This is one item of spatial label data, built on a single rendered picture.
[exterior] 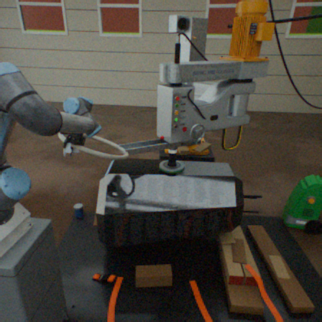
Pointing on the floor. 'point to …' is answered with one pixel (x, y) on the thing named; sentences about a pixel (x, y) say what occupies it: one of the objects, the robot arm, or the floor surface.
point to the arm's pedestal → (32, 278)
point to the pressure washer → (305, 205)
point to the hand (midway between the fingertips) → (67, 154)
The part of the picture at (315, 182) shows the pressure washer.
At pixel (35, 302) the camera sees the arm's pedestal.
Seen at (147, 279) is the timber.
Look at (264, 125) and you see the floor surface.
